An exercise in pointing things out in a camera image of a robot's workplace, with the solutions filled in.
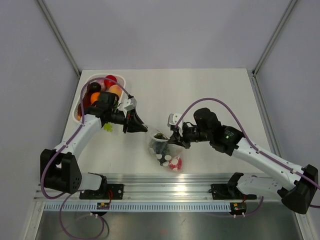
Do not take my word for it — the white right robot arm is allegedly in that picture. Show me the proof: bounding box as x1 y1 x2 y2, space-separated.
167 107 319 215

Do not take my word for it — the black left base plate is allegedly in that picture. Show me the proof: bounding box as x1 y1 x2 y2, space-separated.
79 183 124 200

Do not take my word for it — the dark red long pepper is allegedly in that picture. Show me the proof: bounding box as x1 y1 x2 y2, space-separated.
77 93 91 121

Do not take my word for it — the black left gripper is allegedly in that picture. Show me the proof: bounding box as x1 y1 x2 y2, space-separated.
108 108 148 134

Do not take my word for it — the orange tangerine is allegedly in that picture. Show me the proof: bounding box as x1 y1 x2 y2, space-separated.
90 92 100 104

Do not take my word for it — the left aluminium frame post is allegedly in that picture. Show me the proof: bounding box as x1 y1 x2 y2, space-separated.
35 0 82 78

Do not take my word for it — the right aluminium side rail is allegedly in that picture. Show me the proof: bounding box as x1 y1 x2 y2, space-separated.
246 69 281 157

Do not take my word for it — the aluminium front rail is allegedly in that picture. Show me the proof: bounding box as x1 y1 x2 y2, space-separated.
33 172 284 202

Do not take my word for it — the dark purple eggplant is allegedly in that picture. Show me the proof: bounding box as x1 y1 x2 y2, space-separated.
88 82 102 93

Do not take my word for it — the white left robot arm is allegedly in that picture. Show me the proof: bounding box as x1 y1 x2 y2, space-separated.
40 92 148 199

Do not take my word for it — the white slotted cable duct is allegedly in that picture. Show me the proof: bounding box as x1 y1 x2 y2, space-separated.
44 201 231 213

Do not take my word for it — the red apple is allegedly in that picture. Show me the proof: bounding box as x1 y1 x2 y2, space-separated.
168 157 183 171

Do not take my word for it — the peach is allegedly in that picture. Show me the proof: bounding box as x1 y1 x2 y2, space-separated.
108 84 123 98

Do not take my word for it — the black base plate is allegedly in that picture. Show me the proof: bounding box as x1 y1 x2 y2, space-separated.
79 183 124 200
208 183 257 200

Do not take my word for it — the white perforated basket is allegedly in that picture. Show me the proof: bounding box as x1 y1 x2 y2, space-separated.
71 73 126 123

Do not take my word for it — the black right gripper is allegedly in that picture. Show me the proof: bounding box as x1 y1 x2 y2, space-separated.
168 122 213 149

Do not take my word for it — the aluminium frame post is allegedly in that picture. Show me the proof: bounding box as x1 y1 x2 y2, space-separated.
35 0 82 78
252 0 299 77

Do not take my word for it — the red tomato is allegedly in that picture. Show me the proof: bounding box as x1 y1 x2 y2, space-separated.
103 75 117 89

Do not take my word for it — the green lettuce leaf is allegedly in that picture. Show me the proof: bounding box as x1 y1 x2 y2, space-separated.
103 123 113 132

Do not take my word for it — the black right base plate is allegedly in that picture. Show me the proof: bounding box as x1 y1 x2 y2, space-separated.
208 183 257 200

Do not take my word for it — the right aluminium frame post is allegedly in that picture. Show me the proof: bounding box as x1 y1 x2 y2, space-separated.
252 0 299 77

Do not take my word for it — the clear zip top bag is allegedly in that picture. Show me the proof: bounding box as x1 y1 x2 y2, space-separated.
145 126 184 172

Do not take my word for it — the dark grape bunch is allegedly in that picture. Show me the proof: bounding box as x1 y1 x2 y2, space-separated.
152 133 171 160

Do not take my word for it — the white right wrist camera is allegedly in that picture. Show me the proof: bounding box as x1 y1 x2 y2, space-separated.
167 113 184 130

